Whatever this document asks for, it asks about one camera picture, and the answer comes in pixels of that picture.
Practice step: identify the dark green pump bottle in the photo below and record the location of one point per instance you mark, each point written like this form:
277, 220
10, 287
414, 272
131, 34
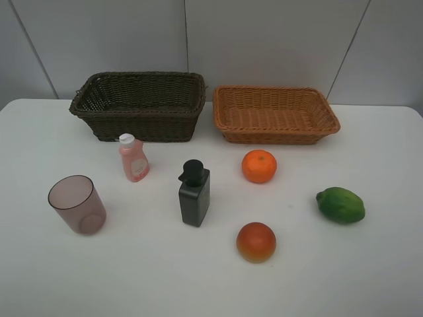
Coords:
194, 192

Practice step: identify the orange mandarin fruit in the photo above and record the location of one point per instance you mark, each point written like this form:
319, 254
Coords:
259, 166

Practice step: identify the pink bottle white cap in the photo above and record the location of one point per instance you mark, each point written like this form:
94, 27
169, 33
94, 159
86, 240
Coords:
134, 160

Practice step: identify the red yellow peach fruit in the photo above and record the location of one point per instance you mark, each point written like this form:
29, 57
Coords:
256, 242

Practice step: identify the green lime fruit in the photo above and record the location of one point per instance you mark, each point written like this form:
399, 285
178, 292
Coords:
341, 205

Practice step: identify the translucent mauve plastic cup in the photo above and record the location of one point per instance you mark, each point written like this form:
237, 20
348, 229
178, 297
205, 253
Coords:
77, 202

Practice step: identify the light orange wicker basket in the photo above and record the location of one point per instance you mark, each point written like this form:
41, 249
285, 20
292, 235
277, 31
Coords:
272, 115

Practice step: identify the dark brown wicker basket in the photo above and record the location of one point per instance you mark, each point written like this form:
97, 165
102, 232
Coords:
153, 106

